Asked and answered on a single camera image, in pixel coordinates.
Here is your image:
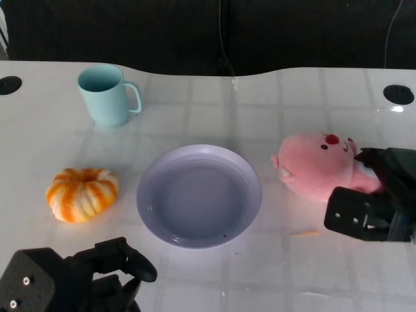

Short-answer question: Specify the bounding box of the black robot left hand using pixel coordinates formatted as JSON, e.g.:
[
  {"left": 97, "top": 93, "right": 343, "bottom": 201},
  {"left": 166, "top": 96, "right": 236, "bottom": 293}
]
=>
[{"left": 0, "top": 236, "right": 159, "bottom": 312}]

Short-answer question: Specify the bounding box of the thin grey hanging cable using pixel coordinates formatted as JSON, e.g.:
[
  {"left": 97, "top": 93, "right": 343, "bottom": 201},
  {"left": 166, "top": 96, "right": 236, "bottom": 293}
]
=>
[
  {"left": 218, "top": 0, "right": 236, "bottom": 78},
  {"left": 383, "top": 0, "right": 404, "bottom": 69}
]

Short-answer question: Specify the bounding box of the white object at edge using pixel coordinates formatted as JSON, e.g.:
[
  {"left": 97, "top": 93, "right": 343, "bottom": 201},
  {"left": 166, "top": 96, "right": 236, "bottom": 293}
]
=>
[{"left": 0, "top": 3, "right": 10, "bottom": 56}]

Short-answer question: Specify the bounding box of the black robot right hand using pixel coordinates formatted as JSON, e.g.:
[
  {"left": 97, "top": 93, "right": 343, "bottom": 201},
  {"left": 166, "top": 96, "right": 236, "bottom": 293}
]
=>
[{"left": 324, "top": 146, "right": 416, "bottom": 243}]

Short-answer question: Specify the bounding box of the orange white striped pumpkin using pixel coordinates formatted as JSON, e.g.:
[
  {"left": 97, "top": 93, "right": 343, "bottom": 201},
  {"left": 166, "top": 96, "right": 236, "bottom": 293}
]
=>
[{"left": 45, "top": 167, "right": 119, "bottom": 224}]

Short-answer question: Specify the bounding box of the purple plastic plate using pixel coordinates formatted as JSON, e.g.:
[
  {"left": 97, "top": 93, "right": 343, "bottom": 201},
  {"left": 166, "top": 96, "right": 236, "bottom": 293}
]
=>
[{"left": 136, "top": 144, "right": 263, "bottom": 250}]

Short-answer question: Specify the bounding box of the pink plush doll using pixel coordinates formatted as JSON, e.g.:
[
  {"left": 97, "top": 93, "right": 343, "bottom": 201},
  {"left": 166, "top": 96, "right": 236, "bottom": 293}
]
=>
[{"left": 271, "top": 131, "right": 385, "bottom": 204}]

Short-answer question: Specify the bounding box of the black table cable grommet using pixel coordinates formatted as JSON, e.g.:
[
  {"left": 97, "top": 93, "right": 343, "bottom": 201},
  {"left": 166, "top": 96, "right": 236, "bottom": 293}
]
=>
[
  {"left": 382, "top": 84, "right": 415, "bottom": 105},
  {"left": 0, "top": 76, "right": 23, "bottom": 96}
]

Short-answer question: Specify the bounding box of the light blue plastic mug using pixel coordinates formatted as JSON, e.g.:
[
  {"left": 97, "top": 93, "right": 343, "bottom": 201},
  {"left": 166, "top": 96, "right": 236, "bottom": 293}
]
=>
[{"left": 77, "top": 64, "right": 143, "bottom": 129}]

